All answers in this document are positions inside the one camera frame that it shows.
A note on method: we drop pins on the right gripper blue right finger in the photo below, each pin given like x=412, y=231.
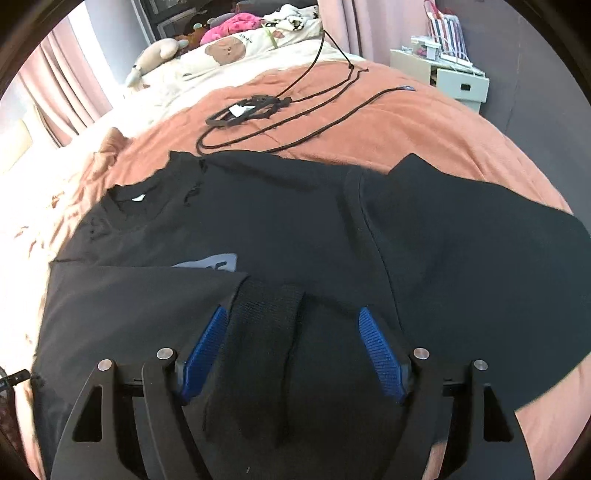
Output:
x=390, y=360

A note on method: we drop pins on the pink curtain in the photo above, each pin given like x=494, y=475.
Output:
x=373, y=28

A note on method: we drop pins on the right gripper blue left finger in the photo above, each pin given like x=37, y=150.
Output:
x=203, y=355

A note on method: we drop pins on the beige plush toy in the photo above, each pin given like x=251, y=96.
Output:
x=152, y=57

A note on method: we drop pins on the striped bag on cabinet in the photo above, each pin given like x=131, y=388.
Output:
x=446, y=29

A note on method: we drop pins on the cream bear print bedding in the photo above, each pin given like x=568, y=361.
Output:
x=228, y=62

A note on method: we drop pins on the orange-brown blanket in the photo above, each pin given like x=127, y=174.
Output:
x=369, y=120

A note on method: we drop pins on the pink clothing pile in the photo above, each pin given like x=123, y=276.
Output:
x=237, y=23

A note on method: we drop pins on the black t-shirt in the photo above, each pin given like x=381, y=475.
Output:
x=286, y=258

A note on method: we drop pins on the white bedside cabinet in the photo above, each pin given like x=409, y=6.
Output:
x=467, y=85

